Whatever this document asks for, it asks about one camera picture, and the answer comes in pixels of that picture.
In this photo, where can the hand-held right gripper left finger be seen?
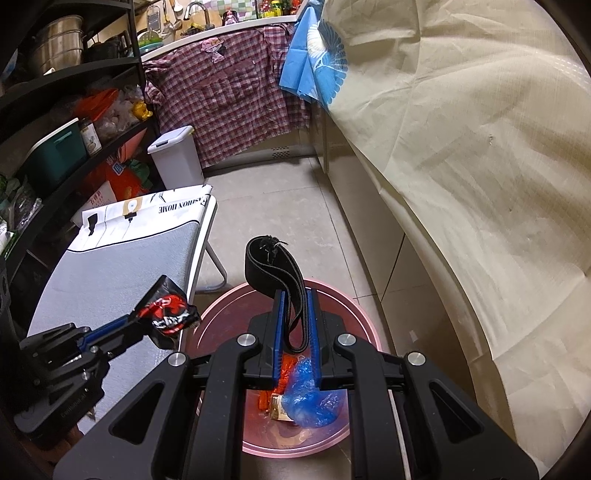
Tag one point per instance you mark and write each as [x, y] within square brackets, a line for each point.
[277, 346]

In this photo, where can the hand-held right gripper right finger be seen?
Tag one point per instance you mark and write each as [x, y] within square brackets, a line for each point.
[314, 346]

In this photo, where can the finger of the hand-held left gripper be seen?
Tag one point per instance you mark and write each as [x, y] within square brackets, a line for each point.
[111, 328]
[131, 340]

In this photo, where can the orange plastic bag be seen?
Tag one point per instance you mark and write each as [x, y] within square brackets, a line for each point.
[284, 369]

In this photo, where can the black red snack wrapper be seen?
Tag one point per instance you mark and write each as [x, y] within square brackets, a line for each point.
[166, 314]

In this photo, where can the blue plastic bag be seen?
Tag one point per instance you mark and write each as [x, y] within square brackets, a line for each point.
[309, 397]

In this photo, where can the pink plastic basin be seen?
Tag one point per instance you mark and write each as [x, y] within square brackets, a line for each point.
[221, 332]

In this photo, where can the beige cardboard box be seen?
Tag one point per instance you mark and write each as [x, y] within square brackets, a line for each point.
[278, 407]

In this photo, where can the black elastic band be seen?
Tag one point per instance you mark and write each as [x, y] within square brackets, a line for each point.
[272, 272]

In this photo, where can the white lidded trash bin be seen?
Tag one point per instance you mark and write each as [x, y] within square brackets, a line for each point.
[178, 159]

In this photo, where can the grey folding ironing table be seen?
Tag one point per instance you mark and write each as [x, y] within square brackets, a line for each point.
[115, 267]

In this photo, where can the orange printed rice sack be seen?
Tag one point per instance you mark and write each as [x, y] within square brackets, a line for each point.
[115, 182]

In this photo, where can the teal storage box white lid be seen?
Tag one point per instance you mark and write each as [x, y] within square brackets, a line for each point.
[57, 152]

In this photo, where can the glass jar with label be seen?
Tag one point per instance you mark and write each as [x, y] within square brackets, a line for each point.
[90, 137]

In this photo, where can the yellow figurine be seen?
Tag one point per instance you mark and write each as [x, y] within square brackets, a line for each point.
[141, 110]

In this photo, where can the orange bag on shelf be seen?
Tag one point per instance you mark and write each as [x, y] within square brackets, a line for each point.
[94, 104]

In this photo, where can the cream blue fan-print cloth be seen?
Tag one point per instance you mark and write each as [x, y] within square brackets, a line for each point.
[461, 161]

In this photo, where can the black metal shelf rack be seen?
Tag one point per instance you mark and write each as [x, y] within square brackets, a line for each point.
[69, 74]

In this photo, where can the red plaid shirt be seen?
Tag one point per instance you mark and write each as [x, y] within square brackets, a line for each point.
[221, 92]

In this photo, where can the black cooking pot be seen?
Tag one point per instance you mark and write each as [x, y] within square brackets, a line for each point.
[104, 50]

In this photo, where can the stainless steel pot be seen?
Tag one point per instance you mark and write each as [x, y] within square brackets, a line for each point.
[53, 44]

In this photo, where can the metal grater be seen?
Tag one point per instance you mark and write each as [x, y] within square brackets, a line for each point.
[153, 21]

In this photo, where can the chrome kitchen faucet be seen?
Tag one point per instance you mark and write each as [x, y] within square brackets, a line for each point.
[198, 13]

